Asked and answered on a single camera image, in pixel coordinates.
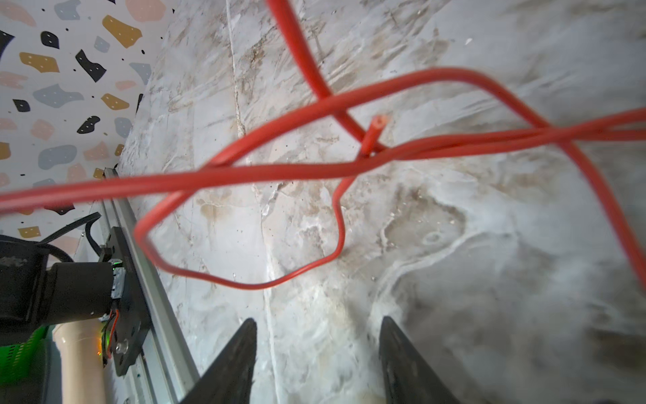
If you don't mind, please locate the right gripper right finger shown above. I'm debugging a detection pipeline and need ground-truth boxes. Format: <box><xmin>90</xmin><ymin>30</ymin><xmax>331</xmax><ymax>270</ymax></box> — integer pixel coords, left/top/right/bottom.
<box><xmin>380</xmin><ymin>316</ymin><xmax>459</xmax><ymax>404</ymax></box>

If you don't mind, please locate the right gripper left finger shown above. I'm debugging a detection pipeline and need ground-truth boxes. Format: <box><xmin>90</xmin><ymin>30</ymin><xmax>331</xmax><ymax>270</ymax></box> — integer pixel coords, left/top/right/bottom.
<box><xmin>180</xmin><ymin>318</ymin><xmax>257</xmax><ymax>404</ymax></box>

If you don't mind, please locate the red cable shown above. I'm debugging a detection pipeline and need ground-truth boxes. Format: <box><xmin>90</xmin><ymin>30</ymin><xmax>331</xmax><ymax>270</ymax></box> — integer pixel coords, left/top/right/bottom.
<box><xmin>0</xmin><ymin>0</ymin><xmax>646</xmax><ymax>294</ymax></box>

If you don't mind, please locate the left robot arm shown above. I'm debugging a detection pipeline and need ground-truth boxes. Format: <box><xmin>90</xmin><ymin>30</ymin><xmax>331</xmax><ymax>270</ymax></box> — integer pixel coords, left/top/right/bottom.
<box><xmin>1</xmin><ymin>212</ymin><xmax>115</xmax><ymax>347</ymax></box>

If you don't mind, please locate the beige cylinder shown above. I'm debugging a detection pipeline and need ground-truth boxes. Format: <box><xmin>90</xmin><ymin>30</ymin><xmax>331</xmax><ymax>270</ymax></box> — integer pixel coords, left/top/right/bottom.
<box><xmin>53</xmin><ymin>319</ymin><xmax>107</xmax><ymax>404</ymax></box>

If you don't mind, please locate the green plastic crate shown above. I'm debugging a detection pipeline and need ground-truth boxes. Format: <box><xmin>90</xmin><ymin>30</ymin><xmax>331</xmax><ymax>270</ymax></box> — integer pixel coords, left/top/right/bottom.
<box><xmin>0</xmin><ymin>326</ymin><xmax>49</xmax><ymax>386</ymax></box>

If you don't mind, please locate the aluminium mounting rail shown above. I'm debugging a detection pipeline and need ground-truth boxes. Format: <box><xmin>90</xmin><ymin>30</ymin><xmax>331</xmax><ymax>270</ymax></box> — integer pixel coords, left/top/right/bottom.
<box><xmin>104</xmin><ymin>198</ymin><xmax>200</xmax><ymax>403</ymax></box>

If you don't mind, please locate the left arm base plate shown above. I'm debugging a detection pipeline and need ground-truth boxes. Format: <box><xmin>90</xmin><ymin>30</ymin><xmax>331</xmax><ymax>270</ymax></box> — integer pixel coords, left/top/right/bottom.
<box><xmin>101</xmin><ymin>227</ymin><xmax>152</xmax><ymax>376</ymax></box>

